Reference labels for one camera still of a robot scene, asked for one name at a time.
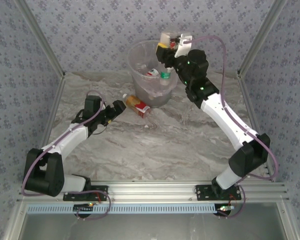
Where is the orange juice bottle red label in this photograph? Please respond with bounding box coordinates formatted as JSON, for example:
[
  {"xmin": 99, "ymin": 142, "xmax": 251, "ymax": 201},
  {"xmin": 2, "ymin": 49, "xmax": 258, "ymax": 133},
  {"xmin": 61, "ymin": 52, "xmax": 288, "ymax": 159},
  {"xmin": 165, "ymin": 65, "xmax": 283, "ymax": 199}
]
[{"xmin": 121, "ymin": 93, "xmax": 152, "ymax": 118}]

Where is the clear bottle large red label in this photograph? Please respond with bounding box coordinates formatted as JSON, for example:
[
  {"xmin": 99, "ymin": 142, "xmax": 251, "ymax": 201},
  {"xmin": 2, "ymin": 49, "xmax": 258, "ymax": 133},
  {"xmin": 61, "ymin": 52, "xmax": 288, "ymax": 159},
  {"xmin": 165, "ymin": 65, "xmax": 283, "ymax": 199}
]
[{"xmin": 144, "ymin": 67, "xmax": 160, "ymax": 78}]

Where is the small bottle green label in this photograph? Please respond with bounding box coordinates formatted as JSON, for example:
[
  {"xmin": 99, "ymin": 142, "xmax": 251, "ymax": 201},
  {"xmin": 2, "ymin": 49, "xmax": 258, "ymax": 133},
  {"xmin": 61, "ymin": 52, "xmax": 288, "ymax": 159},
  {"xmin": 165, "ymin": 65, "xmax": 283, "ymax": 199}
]
[{"xmin": 159, "ymin": 68, "xmax": 173, "ymax": 87}]

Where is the clear plastic bin with liner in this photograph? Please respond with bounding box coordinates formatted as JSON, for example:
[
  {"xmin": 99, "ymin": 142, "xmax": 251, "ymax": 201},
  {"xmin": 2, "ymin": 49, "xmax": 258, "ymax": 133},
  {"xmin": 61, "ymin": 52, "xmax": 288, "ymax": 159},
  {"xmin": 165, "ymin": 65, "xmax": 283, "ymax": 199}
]
[{"xmin": 127, "ymin": 39, "xmax": 179, "ymax": 109}]

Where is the small circuit board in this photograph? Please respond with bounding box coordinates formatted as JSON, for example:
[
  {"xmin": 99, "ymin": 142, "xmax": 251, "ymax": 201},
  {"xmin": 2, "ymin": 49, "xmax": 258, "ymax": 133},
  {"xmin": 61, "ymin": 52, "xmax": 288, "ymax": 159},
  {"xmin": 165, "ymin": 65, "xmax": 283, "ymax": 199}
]
[
  {"xmin": 216, "ymin": 203, "xmax": 235, "ymax": 216},
  {"xmin": 73, "ymin": 202, "xmax": 95, "ymax": 213}
]

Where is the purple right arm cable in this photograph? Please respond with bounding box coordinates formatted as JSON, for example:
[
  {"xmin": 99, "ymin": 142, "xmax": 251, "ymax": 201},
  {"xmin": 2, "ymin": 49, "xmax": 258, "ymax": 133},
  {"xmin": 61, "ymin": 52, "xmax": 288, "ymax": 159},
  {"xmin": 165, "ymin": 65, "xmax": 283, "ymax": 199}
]
[{"xmin": 188, "ymin": 35, "xmax": 280, "ymax": 220}]

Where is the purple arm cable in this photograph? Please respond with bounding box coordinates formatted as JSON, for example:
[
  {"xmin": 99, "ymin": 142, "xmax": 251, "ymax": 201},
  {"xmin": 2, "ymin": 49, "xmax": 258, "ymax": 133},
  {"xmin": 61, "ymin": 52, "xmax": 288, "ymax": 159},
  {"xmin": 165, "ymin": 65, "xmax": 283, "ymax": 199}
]
[
  {"xmin": 188, "ymin": 35, "xmax": 280, "ymax": 220},
  {"xmin": 21, "ymin": 89, "xmax": 113, "ymax": 221}
]

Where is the aluminium frame post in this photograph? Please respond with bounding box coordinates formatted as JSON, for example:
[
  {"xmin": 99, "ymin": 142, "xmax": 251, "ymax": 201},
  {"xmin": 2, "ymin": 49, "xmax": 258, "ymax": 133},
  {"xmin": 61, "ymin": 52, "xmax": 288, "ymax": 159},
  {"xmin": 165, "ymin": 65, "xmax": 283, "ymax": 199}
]
[
  {"xmin": 237, "ymin": 0, "xmax": 288, "ymax": 78},
  {"xmin": 14, "ymin": 0, "xmax": 66, "ymax": 78}
]

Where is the aluminium side rail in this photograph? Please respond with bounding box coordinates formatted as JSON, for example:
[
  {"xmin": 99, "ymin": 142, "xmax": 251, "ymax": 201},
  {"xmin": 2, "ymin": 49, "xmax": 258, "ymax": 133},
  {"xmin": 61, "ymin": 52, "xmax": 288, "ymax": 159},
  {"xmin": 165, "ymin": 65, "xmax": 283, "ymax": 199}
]
[{"xmin": 237, "ymin": 72, "xmax": 276, "ymax": 181}]

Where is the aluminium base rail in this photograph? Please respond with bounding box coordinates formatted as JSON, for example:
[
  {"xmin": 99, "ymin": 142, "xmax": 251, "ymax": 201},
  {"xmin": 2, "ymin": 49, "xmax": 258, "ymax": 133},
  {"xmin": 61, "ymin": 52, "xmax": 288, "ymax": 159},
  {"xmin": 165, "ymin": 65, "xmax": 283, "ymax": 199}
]
[{"xmin": 17, "ymin": 181, "xmax": 290, "ymax": 203}]

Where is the white slotted cable duct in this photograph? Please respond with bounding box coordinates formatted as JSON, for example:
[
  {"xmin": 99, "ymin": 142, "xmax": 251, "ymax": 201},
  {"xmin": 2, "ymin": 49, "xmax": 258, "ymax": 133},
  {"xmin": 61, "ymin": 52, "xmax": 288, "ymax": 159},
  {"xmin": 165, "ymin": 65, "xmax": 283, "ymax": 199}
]
[{"xmin": 27, "ymin": 202, "xmax": 217, "ymax": 215}]

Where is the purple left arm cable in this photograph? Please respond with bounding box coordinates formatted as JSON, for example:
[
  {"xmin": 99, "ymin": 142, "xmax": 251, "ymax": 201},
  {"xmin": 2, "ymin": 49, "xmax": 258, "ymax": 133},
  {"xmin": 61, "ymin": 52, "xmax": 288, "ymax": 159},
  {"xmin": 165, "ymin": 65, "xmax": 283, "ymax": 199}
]
[{"xmin": 21, "ymin": 89, "xmax": 113, "ymax": 221}]

